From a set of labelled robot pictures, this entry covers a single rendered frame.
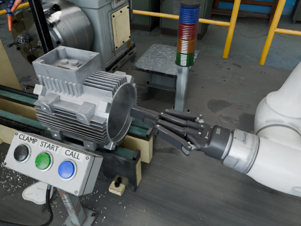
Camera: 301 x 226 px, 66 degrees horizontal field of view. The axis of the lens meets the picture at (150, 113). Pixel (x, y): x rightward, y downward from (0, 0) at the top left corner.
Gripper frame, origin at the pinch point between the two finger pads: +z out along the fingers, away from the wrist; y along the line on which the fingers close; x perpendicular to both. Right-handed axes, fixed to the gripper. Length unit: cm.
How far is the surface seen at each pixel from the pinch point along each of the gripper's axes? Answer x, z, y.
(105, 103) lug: -5.3, 7.3, 6.5
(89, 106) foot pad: -3.3, 11.0, 7.0
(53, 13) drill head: -6, 47, -26
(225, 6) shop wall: 101, 14, -498
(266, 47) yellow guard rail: 58, -54, -222
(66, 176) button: -3.2, 4.5, 23.8
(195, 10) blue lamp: -17.9, -1.7, -28.1
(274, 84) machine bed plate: 17, -41, -69
